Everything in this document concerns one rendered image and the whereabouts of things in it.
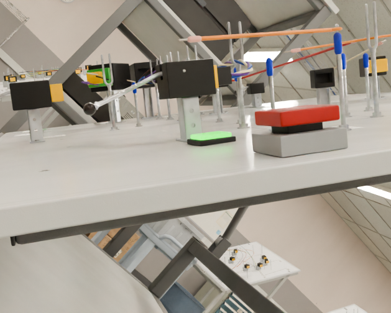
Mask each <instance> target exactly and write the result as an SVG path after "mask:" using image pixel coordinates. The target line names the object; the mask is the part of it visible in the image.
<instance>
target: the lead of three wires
mask: <svg viewBox="0 0 391 313"><path fill-rule="evenodd" d="M237 63H239V64H241V65H244V66H247V69H246V70H244V71H239V72H236V73H231V74H232V77H231V78H238V77H241V76H246V75H248V74H249V73H250V71H253V69H252V65H251V64H250V63H249V62H248V61H244V60H239V61H237Z"/></svg>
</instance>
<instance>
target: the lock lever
mask: <svg viewBox="0 0 391 313"><path fill-rule="evenodd" d="M159 76H162V71H161V72H158V73H155V74H153V75H151V76H150V77H148V78H146V79H143V80H142V81H140V82H138V83H136V84H134V85H132V86H130V87H128V88H126V89H124V90H122V91H120V92H118V93H116V94H114V95H112V96H110V97H108V98H106V99H103V100H102V101H100V102H95V103H94V105H95V108H96V110H98V107H100V106H102V105H104V104H106V103H108V102H110V101H112V100H114V99H116V98H118V97H120V96H122V95H124V94H126V93H128V92H130V91H132V90H134V89H136V88H138V87H140V86H142V85H144V84H146V83H148V82H149V81H152V80H153V79H156V78H158V77H159Z"/></svg>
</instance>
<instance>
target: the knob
mask: <svg viewBox="0 0 391 313"><path fill-rule="evenodd" d="M83 111H84V113H85V114H86V115H88V116H92V115H93V114H94V113H95V112H96V108H95V105H94V104H93V103H91V102H89V103H86V104H85V105H84V107H83Z"/></svg>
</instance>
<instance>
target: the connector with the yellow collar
mask: <svg viewBox="0 0 391 313"><path fill-rule="evenodd" d="M217 72H218V84H219V86H221V85H226V84H232V78H231V77H232V74H231V67H230V66H229V67H220V68H217Z"/></svg>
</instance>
